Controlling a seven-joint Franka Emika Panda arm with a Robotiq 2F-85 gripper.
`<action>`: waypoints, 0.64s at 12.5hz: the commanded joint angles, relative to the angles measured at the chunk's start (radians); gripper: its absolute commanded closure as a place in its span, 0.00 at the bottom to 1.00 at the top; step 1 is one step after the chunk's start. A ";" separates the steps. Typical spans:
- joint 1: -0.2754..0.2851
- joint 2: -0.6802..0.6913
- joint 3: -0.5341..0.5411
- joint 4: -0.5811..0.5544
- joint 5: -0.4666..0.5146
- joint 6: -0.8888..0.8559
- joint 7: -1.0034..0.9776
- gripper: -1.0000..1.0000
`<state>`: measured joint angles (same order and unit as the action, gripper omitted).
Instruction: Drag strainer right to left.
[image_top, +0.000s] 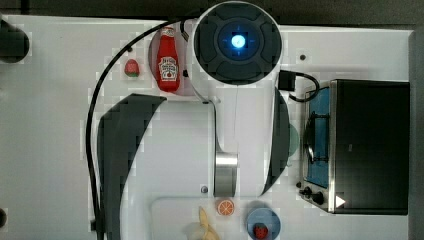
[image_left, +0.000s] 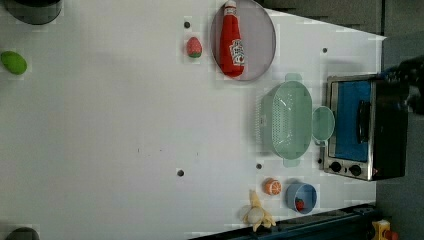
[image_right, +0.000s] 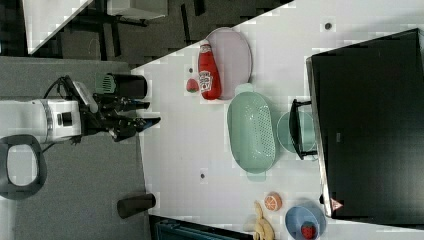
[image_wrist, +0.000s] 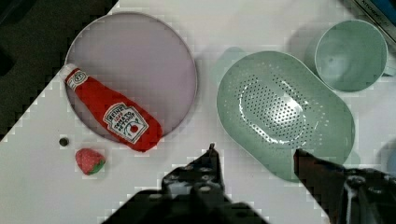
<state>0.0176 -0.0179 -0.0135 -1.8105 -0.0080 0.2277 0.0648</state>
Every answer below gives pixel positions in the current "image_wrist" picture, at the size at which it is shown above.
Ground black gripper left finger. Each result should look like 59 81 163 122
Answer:
162 143 224 198

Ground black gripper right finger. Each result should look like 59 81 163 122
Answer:
293 149 396 224

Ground green plastic strainer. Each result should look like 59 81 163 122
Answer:
217 51 355 182

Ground red plush ketchup bottle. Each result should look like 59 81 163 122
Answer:
58 63 163 152

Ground red toy strawberry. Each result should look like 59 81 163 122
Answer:
75 148 106 175

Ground pink round plate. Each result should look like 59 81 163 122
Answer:
65 12 198 136

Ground green plastic cup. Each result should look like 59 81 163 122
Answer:
304 20 395 92

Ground black table screw hole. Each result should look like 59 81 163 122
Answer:
59 137 69 147

